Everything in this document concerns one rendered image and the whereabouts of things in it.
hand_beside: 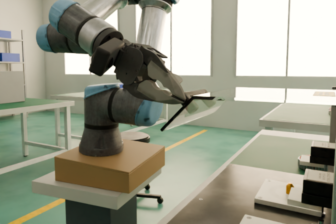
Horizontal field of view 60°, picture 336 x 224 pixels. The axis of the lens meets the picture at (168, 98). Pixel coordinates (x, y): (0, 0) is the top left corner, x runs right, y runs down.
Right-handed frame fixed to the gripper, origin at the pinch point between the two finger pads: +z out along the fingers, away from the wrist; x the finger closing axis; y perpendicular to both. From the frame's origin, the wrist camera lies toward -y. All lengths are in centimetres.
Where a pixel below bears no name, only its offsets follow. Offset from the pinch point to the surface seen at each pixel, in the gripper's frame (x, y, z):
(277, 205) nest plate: 17.3, 27.4, 25.6
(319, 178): 0.4, 9.4, 26.0
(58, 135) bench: 231, 236, -226
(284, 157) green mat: 22, 79, 22
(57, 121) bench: 215, 236, -236
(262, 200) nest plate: 18.8, 27.4, 22.3
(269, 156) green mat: 25, 77, 18
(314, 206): 4.4, 7.7, 27.8
